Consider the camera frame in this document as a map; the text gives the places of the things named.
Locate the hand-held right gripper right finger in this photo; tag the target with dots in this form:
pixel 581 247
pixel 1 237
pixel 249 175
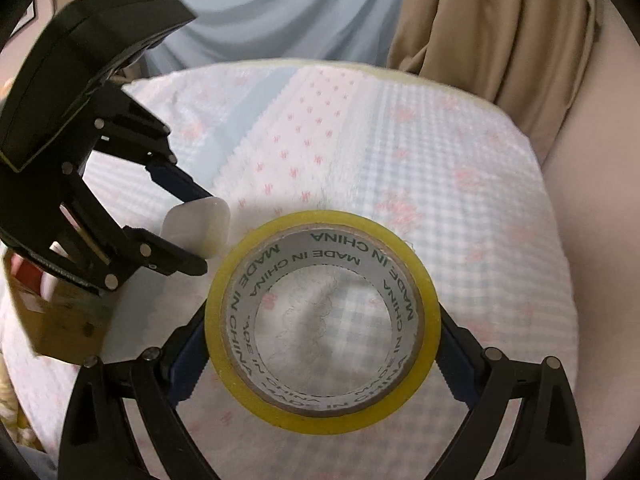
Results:
pixel 457 370

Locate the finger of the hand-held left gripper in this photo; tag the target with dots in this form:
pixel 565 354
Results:
pixel 180 180
pixel 165 257

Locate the checked floral bed sheet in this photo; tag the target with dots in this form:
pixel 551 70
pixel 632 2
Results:
pixel 400 160

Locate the cardboard box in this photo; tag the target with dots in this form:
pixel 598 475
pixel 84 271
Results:
pixel 65 330

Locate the yellow tape roll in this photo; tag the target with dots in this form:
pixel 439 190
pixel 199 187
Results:
pixel 320 222

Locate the light blue hanging cloth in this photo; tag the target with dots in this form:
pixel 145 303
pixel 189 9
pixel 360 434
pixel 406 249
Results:
pixel 280 10

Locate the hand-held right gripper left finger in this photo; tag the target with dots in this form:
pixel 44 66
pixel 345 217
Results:
pixel 187 375

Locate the small red box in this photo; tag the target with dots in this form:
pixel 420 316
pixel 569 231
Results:
pixel 27 272

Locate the beige curtain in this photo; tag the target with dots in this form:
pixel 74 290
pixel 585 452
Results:
pixel 500 35

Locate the white plastic bottle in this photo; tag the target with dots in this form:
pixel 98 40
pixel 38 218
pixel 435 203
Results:
pixel 197 227

